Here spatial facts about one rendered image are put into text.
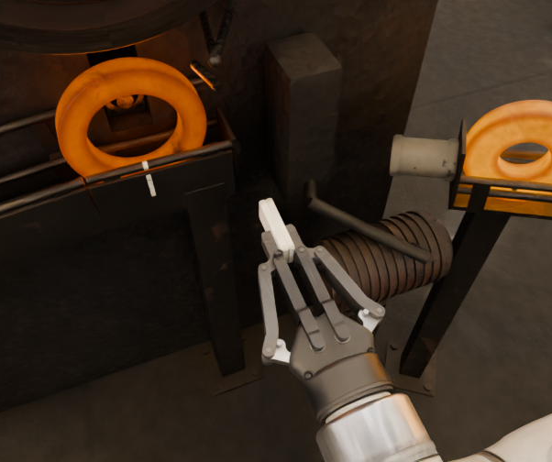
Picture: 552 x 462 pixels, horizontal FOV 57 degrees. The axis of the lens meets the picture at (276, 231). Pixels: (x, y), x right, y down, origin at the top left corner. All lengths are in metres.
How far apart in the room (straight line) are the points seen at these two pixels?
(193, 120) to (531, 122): 0.42
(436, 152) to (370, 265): 0.20
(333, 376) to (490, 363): 0.96
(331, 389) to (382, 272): 0.39
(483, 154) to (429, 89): 1.36
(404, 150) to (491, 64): 1.59
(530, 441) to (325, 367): 0.17
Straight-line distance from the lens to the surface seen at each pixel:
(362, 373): 0.45
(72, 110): 0.64
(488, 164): 0.75
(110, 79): 0.62
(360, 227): 0.78
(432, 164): 0.74
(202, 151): 0.69
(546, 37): 2.58
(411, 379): 1.30
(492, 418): 1.33
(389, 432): 0.43
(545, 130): 0.72
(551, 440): 0.48
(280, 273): 0.51
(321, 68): 0.68
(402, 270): 0.83
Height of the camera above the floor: 1.17
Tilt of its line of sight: 51 degrees down
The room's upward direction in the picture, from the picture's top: straight up
